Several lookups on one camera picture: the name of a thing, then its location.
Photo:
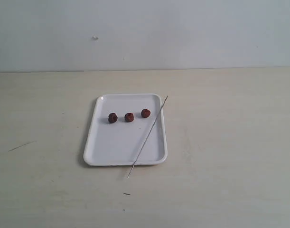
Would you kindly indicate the thin metal skewer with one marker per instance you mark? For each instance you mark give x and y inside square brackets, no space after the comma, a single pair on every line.
[139,153]

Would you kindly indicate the white rectangular plastic tray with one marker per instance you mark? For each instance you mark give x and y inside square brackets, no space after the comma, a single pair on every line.
[117,144]

